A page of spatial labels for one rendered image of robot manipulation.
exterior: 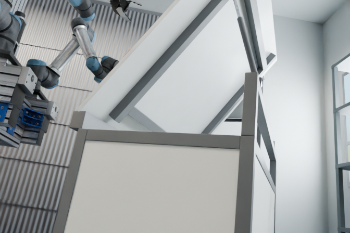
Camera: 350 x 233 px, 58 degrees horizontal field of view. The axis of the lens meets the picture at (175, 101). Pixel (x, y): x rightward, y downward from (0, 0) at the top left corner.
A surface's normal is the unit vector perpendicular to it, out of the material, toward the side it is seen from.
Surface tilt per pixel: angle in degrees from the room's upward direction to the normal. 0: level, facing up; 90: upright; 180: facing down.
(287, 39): 90
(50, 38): 90
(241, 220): 90
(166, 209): 90
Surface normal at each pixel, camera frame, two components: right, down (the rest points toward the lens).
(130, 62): 0.68, 0.55
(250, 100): -0.33, -0.37
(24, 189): 0.13, -0.33
